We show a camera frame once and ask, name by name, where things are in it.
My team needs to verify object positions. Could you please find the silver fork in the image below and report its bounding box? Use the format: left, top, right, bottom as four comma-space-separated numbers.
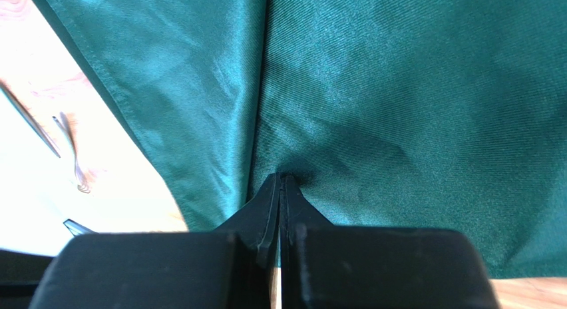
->
52, 112, 91, 194

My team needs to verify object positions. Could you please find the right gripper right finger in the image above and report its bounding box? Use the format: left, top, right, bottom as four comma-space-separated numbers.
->
280, 176, 498, 308

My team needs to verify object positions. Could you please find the dark green cloth napkin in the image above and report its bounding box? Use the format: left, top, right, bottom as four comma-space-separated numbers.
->
33, 0, 566, 278

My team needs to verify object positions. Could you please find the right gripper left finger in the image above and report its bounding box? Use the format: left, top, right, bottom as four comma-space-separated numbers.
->
30, 175, 280, 308

